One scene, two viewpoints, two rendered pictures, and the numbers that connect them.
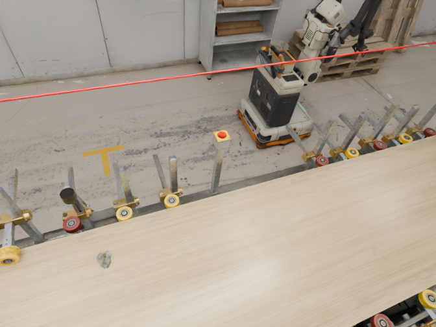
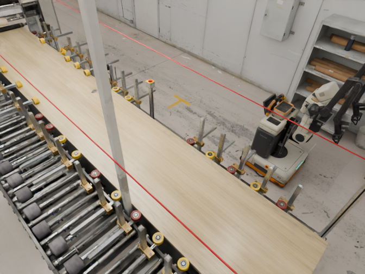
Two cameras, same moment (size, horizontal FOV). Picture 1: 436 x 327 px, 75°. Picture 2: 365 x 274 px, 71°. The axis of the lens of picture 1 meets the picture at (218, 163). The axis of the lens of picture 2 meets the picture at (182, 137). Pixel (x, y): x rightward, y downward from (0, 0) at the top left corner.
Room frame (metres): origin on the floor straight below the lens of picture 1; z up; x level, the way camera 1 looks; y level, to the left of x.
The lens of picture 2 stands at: (0.55, -2.33, 2.70)
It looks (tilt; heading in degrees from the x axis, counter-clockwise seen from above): 44 degrees down; 69
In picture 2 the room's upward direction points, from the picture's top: 3 degrees clockwise
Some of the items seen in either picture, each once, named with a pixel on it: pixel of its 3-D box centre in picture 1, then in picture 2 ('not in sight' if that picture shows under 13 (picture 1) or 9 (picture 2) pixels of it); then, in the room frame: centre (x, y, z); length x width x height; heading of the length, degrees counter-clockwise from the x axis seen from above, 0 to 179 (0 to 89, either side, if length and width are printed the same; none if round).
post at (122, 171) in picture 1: (128, 196); (124, 87); (0.80, 0.45, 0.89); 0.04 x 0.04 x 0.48; 28
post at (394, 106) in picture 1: (377, 130); (242, 163); (1.61, -1.10, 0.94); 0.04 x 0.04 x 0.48; 28
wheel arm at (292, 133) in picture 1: (302, 146); (202, 136); (1.45, -0.58, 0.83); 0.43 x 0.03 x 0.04; 28
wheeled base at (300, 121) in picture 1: (274, 117); (274, 156); (2.55, -0.57, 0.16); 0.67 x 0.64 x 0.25; 117
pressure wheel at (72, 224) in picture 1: (74, 228); not in sight; (0.60, 0.67, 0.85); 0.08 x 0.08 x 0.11
